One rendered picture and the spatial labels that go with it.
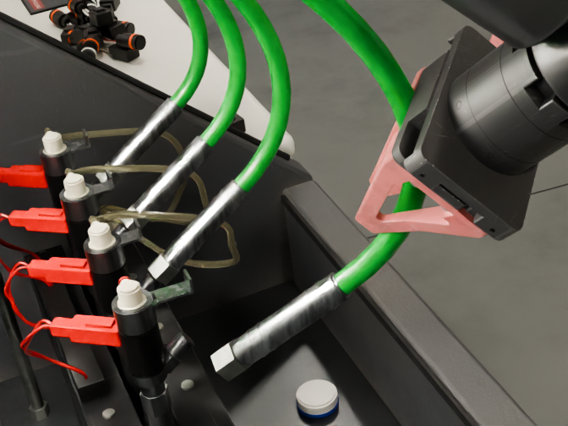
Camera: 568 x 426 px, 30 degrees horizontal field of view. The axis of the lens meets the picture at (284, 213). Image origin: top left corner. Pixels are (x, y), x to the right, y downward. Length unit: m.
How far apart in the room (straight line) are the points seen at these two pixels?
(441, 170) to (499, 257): 2.08
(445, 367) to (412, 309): 0.08
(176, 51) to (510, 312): 1.27
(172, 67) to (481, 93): 0.86
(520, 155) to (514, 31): 0.08
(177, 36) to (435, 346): 0.67
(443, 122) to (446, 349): 0.40
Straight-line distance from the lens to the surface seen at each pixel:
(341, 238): 1.02
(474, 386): 0.86
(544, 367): 2.28
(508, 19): 0.45
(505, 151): 0.51
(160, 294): 0.73
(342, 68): 3.49
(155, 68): 1.33
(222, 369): 0.64
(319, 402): 1.00
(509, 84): 0.49
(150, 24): 1.46
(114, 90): 1.00
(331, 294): 0.61
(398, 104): 0.55
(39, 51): 0.97
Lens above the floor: 1.54
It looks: 34 degrees down
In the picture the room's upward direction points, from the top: 8 degrees counter-clockwise
